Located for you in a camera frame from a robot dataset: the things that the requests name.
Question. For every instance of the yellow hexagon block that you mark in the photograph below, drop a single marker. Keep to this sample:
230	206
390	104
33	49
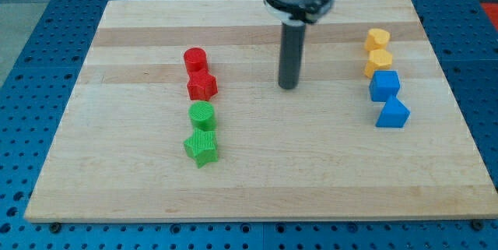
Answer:
378	59

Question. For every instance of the red star block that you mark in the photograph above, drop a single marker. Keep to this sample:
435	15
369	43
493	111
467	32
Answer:
202	85

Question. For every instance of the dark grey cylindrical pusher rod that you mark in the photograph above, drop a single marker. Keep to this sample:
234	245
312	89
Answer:
290	55

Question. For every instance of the yellow heart block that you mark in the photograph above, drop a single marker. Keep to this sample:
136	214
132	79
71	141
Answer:
377	38

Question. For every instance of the light wooden board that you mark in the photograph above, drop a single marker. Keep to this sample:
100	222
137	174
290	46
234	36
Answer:
312	153

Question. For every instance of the blue triangle block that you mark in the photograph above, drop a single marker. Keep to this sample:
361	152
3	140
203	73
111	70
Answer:
394	114

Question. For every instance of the green cylinder block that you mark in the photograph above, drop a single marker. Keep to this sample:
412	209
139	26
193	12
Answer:
202	116

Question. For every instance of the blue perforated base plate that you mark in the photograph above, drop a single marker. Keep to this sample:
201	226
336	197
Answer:
34	95

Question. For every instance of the red cylinder block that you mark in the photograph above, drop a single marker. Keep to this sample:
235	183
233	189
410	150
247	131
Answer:
195	60

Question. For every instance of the green star block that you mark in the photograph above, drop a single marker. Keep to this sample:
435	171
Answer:
201	146

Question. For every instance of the blue cube block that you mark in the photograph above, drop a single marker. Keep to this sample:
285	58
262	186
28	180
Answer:
384	83

